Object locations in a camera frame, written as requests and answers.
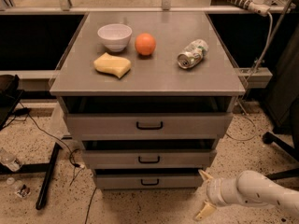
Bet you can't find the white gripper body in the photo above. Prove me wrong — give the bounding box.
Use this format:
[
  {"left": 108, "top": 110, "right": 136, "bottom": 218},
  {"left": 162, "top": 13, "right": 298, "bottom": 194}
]
[{"left": 206, "top": 178, "right": 239, "bottom": 207}]

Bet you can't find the grey middle drawer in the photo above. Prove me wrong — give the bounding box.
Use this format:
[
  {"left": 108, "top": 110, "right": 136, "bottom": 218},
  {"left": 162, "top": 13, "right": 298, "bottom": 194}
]
[{"left": 82, "top": 149, "right": 217, "bottom": 169}]

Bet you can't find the white bowl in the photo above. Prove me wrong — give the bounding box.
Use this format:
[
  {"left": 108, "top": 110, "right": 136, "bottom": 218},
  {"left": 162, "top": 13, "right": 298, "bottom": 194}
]
[{"left": 97, "top": 23, "right": 133, "bottom": 52}]

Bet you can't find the black stand base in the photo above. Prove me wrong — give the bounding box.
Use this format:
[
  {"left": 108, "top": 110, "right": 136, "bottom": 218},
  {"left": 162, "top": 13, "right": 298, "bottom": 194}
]
[{"left": 0, "top": 142, "right": 62, "bottom": 211}]

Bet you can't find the white spiral hose fixture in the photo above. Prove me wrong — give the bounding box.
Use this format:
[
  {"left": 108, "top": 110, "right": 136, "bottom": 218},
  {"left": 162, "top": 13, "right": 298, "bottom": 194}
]
[{"left": 226, "top": 0, "right": 270, "bottom": 16}]

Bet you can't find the orange fruit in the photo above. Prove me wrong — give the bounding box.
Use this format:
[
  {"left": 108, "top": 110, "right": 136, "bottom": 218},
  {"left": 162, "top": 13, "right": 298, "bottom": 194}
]
[{"left": 135, "top": 33, "right": 156, "bottom": 56}]

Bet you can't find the grey drawer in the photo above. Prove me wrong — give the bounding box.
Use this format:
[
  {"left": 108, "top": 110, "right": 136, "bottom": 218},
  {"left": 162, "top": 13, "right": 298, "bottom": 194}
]
[
  {"left": 94, "top": 173, "right": 203, "bottom": 189},
  {"left": 82, "top": 149, "right": 217, "bottom": 169},
  {"left": 64, "top": 113, "right": 233, "bottom": 141}
]

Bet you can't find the grey drawer cabinet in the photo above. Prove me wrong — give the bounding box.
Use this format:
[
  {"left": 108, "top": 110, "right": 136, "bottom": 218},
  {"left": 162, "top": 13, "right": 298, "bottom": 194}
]
[{"left": 50, "top": 12, "right": 244, "bottom": 178}]

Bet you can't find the yellow sponge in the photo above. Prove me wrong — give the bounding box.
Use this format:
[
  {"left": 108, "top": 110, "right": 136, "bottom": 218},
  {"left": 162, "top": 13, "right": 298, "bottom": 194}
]
[{"left": 93, "top": 53, "right": 132, "bottom": 78}]

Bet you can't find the black floor cable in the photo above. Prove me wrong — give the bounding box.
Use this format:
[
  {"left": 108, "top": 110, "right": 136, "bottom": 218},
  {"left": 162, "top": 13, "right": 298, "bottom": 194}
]
[{"left": 12, "top": 100, "right": 86, "bottom": 185}]

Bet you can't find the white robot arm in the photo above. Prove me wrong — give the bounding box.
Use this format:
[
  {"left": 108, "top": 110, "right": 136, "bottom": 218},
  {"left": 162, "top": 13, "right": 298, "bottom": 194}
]
[{"left": 194, "top": 169, "right": 299, "bottom": 221}]

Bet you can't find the small floor wrapper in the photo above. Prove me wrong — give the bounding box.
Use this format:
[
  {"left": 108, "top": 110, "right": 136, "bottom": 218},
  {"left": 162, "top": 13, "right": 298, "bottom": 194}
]
[{"left": 15, "top": 184, "right": 31, "bottom": 198}]

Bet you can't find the crushed soda can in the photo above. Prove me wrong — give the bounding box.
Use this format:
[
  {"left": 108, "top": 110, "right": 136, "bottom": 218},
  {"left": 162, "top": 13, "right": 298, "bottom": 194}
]
[{"left": 177, "top": 39, "right": 208, "bottom": 69}]

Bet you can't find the clear plastic bottle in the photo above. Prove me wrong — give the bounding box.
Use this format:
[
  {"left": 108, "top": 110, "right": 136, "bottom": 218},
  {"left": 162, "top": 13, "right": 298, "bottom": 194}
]
[{"left": 0, "top": 148, "right": 21, "bottom": 172}]

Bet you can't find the grey bottom drawer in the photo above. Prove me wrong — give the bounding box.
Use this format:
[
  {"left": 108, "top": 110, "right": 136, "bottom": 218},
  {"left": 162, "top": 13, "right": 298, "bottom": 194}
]
[{"left": 94, "top": 173, "right": 203, "bottom": 189}]

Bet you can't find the grey top drawer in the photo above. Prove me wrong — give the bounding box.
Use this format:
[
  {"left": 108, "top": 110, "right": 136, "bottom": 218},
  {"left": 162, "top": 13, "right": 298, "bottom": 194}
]
[{"left": 64, "top": 113, "right": 233, "bottom": 141}]

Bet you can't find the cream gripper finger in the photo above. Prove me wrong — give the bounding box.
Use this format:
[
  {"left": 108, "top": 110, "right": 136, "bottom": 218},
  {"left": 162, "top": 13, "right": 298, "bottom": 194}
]
[
  {"left": 198, "top": 169, "right": 213, "bottom": 181},
  {"left": 194, "top": 201, "right": 217, "bottom": 221}
]

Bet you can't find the black office chair base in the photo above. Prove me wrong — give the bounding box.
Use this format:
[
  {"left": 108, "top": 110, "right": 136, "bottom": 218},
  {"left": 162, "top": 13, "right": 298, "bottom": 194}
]
[{"left": 262, "top": 103, "right": 299, "bottom": 181}]

